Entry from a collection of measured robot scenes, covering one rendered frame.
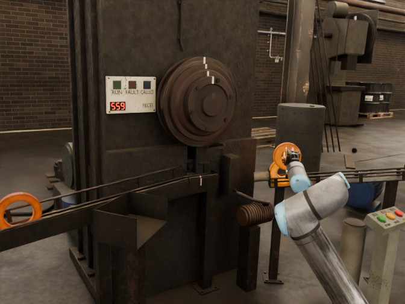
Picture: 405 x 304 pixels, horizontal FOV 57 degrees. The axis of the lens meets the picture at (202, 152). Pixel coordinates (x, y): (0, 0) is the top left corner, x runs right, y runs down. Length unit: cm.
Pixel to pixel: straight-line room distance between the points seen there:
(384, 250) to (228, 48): 136
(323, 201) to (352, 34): 859
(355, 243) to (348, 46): 787
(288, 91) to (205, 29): 434
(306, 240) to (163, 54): 119
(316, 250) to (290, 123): 332
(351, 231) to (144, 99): 128
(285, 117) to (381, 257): 280
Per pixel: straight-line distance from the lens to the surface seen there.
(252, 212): 216
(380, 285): 220
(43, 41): 789
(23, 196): 177
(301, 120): 458
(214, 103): 190
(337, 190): 136
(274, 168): 226
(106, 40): 191
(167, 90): 187
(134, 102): 194
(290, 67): 638
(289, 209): 134
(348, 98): 979
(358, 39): 994
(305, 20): 622
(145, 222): 173
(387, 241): 209
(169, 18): 205
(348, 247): 218
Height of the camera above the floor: 130
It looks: 13 degrees down
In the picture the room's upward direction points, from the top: 2 degrees clockwise
